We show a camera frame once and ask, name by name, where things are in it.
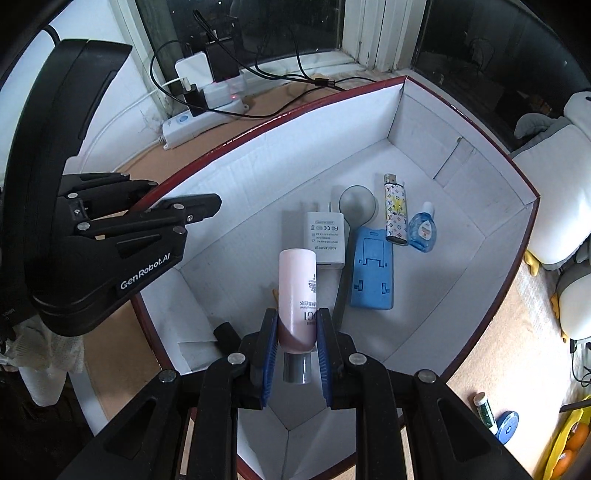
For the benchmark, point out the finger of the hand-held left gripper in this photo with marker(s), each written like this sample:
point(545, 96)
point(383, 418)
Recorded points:
point(152, 224)
point(106, 194)

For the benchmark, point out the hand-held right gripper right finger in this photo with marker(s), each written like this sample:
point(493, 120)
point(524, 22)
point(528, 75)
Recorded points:
point(325, 364)

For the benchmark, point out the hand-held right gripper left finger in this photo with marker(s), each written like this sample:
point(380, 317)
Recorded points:
point(268, 364)

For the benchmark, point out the pink cosmetic tube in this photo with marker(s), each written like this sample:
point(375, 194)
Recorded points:
point(298, 295)

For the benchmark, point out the blue phone stand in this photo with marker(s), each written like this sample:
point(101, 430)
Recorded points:
point(369, 277)

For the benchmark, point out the white charger adapter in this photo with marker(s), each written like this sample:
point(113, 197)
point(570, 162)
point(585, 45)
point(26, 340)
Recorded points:
point(325, 235)

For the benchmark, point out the red and white cardboard box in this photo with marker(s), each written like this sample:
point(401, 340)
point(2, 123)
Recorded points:
point(438, 277)

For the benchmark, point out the clear plastic spoon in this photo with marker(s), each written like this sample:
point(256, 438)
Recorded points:
point(358, 203)

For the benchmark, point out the small blue liquid bottle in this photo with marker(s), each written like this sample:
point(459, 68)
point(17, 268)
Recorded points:
point(422, 230)

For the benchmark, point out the patterned lighter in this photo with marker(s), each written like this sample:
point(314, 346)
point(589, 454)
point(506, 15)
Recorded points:
point(396, 212)

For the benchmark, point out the white power strip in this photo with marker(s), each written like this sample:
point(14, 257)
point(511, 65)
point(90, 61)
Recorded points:
point(184, 127)

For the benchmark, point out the black plug adapter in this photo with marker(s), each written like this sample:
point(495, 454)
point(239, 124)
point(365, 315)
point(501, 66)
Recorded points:
point(194, 99)

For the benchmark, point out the white charger brick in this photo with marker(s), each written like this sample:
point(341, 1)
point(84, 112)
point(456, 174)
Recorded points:
point(194, 69)

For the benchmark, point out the green glitter tube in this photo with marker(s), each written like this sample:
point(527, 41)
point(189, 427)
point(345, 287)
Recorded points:
point(485, 413)

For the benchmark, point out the black charger brick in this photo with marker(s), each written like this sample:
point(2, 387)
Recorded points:
point(224, 62)

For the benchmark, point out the blue round tape measure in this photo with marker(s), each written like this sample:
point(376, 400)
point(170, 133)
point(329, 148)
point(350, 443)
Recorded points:
point(508, 427)

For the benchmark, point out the yellow fruit bowl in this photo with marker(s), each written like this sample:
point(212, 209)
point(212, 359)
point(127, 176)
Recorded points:
point(551, 457)

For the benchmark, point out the small penguin plush toy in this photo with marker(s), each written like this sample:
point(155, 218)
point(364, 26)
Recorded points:
point(577, 309)

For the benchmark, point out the orange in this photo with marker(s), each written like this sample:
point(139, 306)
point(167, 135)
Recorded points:
point(564, 463)
point(577, 437)

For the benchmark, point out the large penguin plush toy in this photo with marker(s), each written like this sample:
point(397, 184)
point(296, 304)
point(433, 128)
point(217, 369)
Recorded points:
point(554, 194)

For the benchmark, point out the white window frame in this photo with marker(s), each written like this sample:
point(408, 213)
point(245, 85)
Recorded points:
point(369, 32)

